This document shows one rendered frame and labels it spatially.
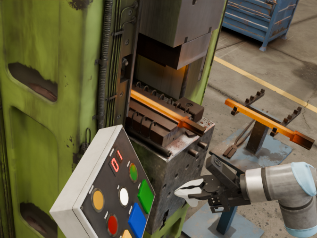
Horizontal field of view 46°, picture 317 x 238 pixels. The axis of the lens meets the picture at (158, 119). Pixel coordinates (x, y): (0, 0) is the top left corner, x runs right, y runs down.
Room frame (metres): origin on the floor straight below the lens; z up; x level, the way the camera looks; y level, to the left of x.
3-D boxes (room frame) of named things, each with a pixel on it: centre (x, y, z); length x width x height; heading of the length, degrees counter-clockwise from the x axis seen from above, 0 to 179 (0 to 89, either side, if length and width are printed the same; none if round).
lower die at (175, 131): (1.35, 0.10, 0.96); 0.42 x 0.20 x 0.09; 59
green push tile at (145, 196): (0.80, 0.00, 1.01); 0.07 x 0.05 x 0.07; 174
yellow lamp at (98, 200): (0.62, 0.11, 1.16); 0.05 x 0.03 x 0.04; 149
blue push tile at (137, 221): (0.71, 0.01, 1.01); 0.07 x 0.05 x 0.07; 174
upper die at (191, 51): (1.35, 0.10, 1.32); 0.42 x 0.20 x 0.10; 59
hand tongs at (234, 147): (1.75, -0.51, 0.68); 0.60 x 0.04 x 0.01; 153
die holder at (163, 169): (1.40, 0.08, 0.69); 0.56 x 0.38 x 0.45; 59
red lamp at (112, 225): (0.61, 0.06, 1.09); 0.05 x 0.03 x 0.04; 149
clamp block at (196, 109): (1.43, -0.12, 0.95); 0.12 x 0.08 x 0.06; 59
